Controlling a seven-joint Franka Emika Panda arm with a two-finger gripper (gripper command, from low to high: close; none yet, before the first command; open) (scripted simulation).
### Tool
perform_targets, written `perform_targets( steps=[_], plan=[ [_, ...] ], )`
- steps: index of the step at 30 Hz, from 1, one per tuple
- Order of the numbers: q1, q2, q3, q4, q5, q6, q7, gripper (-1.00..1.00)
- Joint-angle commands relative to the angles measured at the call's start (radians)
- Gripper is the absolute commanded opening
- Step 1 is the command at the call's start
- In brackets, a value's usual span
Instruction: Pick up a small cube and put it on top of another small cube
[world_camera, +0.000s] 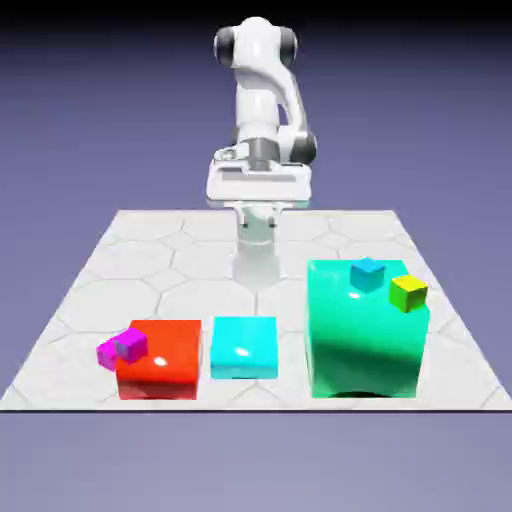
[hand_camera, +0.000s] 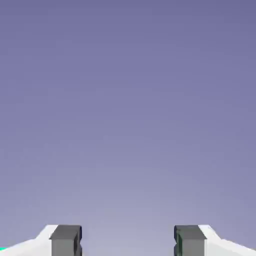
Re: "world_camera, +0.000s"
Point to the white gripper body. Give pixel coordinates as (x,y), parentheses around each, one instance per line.
(260,188)

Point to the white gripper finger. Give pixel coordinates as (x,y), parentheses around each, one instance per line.
(273,218)
(243,218)

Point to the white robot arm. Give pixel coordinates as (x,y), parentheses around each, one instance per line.
(256,72)

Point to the small blue cube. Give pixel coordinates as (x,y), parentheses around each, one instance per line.
(367,276)

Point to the small yellow cube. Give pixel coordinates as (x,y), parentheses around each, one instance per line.
(408,294)

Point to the small purple cube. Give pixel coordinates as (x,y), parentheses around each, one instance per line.
(134,344)

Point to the small magenta cube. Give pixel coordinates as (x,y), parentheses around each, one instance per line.
(105,355)

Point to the large cyan box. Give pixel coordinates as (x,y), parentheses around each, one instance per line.
(244,344)

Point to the large green box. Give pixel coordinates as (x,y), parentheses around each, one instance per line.
(360,340)

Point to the large red box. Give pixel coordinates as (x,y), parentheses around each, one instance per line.
(168,360)

